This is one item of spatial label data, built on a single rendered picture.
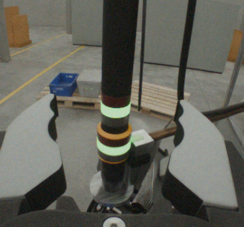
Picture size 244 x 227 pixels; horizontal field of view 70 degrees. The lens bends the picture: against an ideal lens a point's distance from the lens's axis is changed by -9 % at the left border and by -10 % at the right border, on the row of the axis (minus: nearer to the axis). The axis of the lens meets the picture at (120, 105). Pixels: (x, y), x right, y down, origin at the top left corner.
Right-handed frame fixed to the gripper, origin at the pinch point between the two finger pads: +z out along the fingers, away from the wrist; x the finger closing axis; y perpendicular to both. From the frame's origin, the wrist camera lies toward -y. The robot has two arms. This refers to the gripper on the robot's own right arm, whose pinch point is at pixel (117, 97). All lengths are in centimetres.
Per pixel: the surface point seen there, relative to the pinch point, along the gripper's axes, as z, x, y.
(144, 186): 33, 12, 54
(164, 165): 41, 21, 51
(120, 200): 4.9, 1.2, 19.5
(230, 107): 17.5, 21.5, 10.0
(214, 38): 513, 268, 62
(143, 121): 239, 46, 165
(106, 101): 6.4, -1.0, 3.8
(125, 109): 6.5, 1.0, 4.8
